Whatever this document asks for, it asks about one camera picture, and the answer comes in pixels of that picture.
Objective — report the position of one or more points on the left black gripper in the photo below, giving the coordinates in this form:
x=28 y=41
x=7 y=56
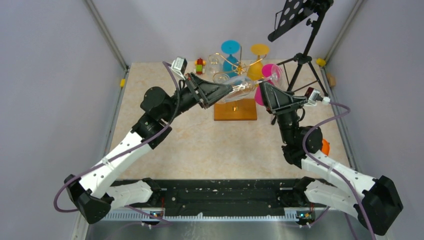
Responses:
x=206 y=89

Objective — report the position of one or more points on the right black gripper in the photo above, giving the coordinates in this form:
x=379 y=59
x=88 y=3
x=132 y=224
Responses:
x=279 y=102

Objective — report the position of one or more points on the clear wine glass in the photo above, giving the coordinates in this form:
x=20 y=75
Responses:
x=242 y=86

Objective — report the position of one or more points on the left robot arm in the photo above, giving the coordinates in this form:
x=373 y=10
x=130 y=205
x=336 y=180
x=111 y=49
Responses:
x=93 y=193

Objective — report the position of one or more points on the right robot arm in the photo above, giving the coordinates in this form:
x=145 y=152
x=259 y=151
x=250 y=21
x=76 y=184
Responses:
x=374 y=202

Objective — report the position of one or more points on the magenta wine glass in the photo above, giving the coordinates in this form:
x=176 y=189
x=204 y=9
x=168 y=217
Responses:
x=272 y=74

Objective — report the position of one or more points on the yellow wine glass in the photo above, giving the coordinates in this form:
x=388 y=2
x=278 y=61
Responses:
x=254 y=71

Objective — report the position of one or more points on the blue wine glass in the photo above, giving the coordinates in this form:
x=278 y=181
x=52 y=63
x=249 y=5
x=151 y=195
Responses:
x=230 y=48

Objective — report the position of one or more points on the clear hanging glass front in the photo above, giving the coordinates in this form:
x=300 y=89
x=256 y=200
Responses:
x=220 y=78

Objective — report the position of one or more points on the clear hanging glass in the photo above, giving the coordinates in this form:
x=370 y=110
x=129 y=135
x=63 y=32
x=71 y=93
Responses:
x=220 y=78
x=214 y=65

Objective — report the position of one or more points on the clear hanging glass back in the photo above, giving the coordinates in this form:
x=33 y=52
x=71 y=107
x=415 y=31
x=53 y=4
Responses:
x=214 y=65

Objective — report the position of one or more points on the colourful toy car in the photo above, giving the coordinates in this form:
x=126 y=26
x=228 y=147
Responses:
x=200 y=66

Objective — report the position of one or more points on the black music stand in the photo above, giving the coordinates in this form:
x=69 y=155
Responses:
x=293 y=13

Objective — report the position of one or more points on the yellow corner clamp right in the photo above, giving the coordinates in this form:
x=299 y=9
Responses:
x=321 y=62

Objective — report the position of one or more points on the orange tape dispenser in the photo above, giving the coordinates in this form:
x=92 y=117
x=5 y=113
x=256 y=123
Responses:
x=325 y=147

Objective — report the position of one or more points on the yellow clamp left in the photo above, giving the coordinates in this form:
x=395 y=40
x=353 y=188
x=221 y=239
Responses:
x=122 y=82

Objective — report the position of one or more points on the gold wire glass rack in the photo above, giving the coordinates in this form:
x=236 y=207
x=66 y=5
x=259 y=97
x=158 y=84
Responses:
x=238 y=105

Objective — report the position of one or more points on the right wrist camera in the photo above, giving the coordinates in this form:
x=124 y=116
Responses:
x=314 y=96

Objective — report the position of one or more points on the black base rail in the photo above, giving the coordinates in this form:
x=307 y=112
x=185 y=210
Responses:
x=226 y=197

